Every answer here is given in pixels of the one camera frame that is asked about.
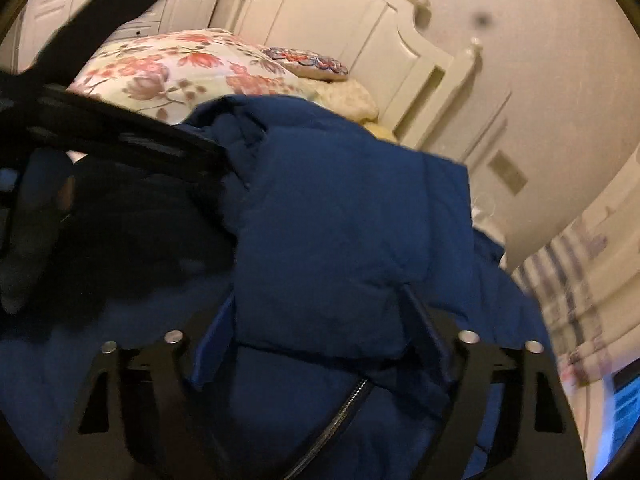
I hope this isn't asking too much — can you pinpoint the blue down jacket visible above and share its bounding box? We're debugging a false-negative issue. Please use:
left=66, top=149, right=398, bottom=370
left=0, top=94, right=556, bottom=480

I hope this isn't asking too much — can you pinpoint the wall socket plate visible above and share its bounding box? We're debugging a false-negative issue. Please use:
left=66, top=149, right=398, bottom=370
left=487, top=152, right=529, bottom=195

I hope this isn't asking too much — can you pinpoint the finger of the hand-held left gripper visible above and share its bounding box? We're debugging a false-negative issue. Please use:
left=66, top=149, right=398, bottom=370
left=0, top=72, right=230, bottom=183
left=20, top=0, right=195, bottom=81

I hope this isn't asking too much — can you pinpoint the white wardrobe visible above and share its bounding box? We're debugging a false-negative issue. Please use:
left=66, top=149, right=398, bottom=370
left=15, top=0, right=236, bottom=57

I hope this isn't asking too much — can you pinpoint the white bed headboard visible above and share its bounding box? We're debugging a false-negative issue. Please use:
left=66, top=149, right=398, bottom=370
left=220, top=0, right=484, bottom=152

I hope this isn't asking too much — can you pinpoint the small patterned cushion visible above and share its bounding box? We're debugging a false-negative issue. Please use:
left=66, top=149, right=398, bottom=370
left=260, top=46, right=350, bottom=83

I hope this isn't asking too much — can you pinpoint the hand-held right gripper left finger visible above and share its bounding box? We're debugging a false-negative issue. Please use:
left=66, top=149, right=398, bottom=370
left=55, top=292, right=238, bottom=480

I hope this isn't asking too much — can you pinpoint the cream blanket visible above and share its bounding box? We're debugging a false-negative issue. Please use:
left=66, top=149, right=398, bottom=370
left=309, top=77, right=380, bottom=124

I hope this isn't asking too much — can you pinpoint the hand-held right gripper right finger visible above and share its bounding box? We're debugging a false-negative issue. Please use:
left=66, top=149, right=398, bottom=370
left=400, top=282, right=588, bottom=480

